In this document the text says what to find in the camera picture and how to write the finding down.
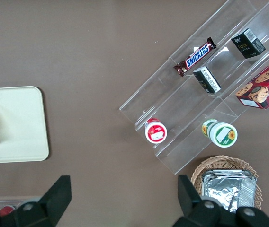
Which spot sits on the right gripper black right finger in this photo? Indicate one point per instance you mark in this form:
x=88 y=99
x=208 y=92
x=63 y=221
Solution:
x=189 y=198

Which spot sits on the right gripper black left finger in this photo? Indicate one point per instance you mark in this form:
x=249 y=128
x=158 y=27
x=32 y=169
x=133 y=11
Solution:
x=56 y=198

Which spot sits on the light woven wicker basket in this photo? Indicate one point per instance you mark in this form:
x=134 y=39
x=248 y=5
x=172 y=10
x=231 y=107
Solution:
x=219 y=162

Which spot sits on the beige rectangular plastic tray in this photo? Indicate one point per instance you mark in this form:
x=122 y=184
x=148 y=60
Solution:
x=20 y=123

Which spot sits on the silver foil packets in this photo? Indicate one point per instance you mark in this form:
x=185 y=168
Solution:
x=224 y=189

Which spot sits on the red cola bottle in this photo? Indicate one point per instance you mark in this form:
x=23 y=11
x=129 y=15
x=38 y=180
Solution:
x=6 y=210

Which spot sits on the green sunflower yogurt cup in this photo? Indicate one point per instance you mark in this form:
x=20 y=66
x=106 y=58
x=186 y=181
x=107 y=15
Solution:
x=223 y=136

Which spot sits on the red lidded yogurt cup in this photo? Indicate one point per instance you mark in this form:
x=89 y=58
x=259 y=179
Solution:
x=155 y=132

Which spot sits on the clear acrylic stepped shelf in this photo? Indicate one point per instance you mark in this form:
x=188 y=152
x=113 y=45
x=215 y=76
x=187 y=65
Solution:
x=179 y=106

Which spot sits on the small black carton box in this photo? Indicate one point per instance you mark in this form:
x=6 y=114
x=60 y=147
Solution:
x=248 y=45
x=206 y=80

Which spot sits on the red plaid cookie box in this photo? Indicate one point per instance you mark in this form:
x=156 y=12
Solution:
x=267 y=85

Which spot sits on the Snickers chocolate bar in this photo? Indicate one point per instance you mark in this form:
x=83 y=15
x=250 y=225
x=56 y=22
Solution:
x=197 y=56

